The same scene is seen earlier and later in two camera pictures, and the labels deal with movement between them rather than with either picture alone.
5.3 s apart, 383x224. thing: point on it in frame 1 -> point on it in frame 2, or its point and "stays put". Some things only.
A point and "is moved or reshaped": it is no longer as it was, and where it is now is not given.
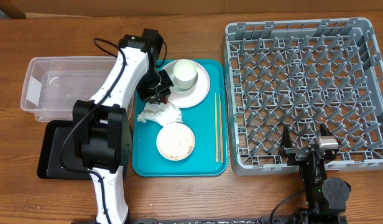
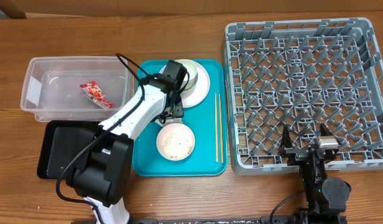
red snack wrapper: x=163 y=98 is moved or reshaped
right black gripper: x=297 y=154 stays put
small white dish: x=175 y=142 stays put
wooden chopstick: x=217 y=156 stays put
